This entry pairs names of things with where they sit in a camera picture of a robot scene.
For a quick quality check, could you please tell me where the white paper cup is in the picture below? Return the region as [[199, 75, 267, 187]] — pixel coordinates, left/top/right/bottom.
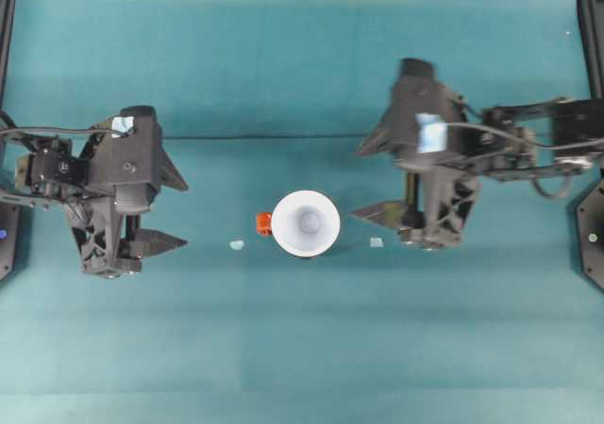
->
[[272, 189, 342, 259]]

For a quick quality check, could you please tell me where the black cup holder red handle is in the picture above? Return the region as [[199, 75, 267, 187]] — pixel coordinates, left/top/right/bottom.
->
[[254, 209, 339, 261]]

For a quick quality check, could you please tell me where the blue-green table cloth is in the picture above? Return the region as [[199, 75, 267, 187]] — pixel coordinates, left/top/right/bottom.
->
[[0, 0, 604, 424]]

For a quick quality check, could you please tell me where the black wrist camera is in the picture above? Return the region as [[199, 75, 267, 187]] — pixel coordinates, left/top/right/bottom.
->
[[399, 57, 440, 83], [119, 106, 158, 124]]

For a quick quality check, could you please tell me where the camera wire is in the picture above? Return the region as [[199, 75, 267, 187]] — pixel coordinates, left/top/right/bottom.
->
[[0, 110, 129, 140], [445, 120, 604, 152]]

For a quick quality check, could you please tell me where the black frame rail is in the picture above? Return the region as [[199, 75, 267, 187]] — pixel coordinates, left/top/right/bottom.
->
[[0, 0, 18, 113], [577, 0, 604, 102]]

